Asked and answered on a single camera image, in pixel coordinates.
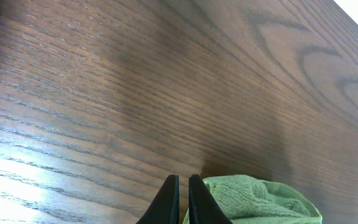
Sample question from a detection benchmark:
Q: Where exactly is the light green cloth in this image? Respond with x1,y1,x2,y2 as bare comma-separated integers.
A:
181,174,323,224

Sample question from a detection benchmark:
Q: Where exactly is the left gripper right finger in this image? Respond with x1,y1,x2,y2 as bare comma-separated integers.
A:
188,174,232,224

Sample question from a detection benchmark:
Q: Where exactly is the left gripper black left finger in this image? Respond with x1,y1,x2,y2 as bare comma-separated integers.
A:
137,174,180,224

